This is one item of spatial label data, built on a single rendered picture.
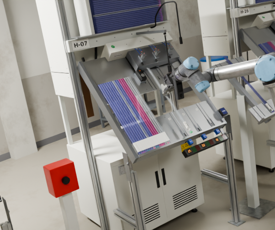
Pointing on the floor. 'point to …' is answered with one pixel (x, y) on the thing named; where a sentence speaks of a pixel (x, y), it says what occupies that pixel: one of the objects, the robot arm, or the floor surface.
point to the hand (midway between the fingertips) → (165, 93)
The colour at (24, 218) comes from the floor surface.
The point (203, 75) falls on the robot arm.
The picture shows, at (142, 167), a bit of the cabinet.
